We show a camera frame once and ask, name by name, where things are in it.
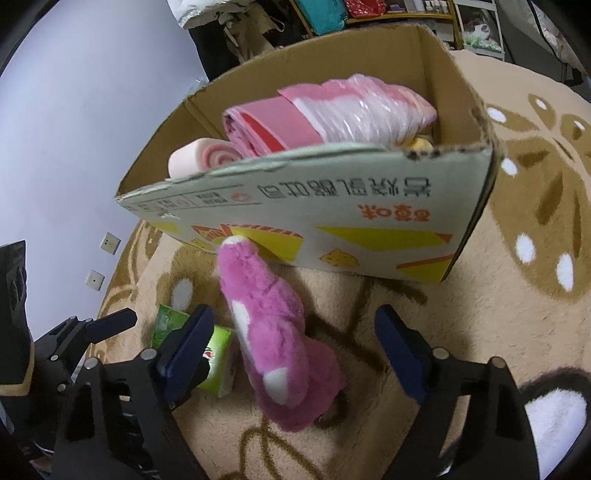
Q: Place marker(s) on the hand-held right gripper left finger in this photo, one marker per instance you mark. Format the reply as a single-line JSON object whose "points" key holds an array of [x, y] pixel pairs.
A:
{"points": [[184, 355]]}

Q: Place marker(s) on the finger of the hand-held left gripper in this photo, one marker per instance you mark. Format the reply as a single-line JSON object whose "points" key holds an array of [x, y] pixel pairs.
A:
{"points": [[115, 319]]}

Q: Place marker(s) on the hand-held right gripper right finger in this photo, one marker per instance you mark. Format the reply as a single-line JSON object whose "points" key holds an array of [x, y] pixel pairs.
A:
{"points": [[397, 355]]}

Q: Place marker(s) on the black and beige cloth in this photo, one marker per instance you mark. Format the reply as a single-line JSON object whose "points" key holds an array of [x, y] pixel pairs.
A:
{"points": [[14, 323]]}

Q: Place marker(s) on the pink plush bear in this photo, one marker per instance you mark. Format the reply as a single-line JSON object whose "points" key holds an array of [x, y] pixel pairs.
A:
{"points": [[277, 332]]}

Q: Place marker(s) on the printed cardboard box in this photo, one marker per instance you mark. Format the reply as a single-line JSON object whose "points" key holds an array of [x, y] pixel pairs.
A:
{"points": [[369, 203]]}

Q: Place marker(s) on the pink swirl roll cushion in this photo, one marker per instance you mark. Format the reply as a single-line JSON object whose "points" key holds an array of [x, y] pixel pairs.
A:
{"points": [[198, 157]]}

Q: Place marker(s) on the pink plastic-wrapped package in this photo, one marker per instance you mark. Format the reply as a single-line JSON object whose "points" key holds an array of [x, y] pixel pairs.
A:
{"points": [[351, 110]]}

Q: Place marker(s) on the green tissue pack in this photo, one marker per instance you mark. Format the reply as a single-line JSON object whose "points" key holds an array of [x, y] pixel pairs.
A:
{"points": [[219, 364]]}

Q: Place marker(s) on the black hanging trousers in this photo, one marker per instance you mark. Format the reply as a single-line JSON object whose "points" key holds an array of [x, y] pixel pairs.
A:
{"points": [[210, 50]]}

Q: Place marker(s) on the white puffer jacket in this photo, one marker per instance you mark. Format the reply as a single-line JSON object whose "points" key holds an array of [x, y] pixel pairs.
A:
{"points": [[189, 11]]}

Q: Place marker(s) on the beige hanging coat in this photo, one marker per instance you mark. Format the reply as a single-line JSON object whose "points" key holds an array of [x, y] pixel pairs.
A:
{"points": [[254, 27]]}

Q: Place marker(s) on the pale green plastic bag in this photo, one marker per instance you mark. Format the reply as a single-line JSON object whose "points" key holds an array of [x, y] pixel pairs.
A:
{"points": [[478, 32]]}

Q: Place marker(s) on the wooden shelf unit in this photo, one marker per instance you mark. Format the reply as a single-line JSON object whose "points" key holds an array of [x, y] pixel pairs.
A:
{"points": [[397, 19]]}

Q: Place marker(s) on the white trolley cart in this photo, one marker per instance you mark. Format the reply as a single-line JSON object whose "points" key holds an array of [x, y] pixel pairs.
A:
{"points": [[498, 27]]}

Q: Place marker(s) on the teal bag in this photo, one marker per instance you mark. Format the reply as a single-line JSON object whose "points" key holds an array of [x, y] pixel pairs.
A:
{"points": [[321, 14]]}

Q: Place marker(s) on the red patterned bag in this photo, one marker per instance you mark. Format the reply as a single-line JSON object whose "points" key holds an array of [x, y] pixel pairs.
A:
{"points": [[364, 7]]}

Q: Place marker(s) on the group of cosmetic bottles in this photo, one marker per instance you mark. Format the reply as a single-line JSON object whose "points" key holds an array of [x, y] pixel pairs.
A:
{"points": [[436, 4]]}

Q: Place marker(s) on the white wall outlet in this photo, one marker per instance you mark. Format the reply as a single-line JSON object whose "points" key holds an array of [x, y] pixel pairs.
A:
{"points": [[95, 279], [111, 242]]}

